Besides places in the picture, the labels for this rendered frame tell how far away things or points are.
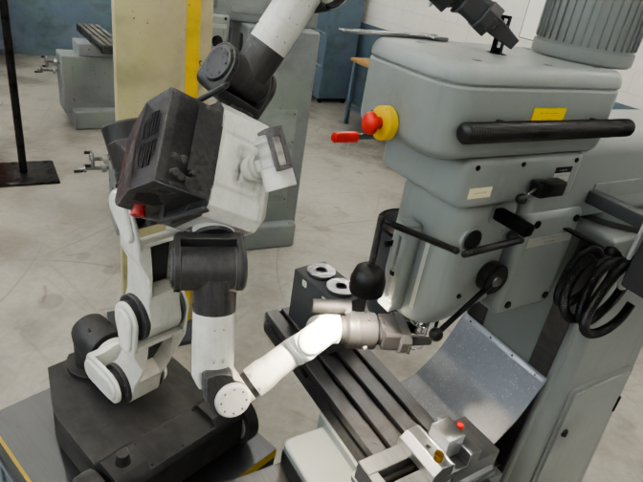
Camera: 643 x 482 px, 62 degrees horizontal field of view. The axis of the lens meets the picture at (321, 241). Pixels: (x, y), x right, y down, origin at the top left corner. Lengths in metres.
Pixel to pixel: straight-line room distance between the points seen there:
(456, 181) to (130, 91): 1.86
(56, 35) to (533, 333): 9.10
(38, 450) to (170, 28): 1.73
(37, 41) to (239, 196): 8.88
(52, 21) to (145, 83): 7.33
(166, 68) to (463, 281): 1.82
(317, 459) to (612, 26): 1.21
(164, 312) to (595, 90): 1.20
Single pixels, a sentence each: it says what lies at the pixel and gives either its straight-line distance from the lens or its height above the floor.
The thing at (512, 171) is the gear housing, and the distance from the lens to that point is 1.07.
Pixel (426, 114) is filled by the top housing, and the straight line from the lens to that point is 0.91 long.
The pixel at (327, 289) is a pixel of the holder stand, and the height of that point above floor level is 1.13.
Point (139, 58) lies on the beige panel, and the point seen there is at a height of 1.50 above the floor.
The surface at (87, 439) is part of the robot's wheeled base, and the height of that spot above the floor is 0.57.
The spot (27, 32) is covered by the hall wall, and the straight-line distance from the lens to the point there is 9.89.
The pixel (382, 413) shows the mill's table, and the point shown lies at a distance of 1.54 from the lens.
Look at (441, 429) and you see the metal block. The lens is 1.35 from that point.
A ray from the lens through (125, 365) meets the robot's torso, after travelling 1.85.
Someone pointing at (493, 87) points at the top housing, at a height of 1.86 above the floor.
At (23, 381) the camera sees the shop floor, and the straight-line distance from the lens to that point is 3.04.
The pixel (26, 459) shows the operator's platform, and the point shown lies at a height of 0.40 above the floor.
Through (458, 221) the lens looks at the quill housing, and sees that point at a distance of 1.08.
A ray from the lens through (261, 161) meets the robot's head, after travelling 1.11.
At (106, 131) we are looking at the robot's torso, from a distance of 1.51.
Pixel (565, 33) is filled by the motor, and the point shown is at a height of 1.94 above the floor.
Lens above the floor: 2.00
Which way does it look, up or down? 28 degrees down
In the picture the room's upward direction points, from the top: 9 degrees clockwise
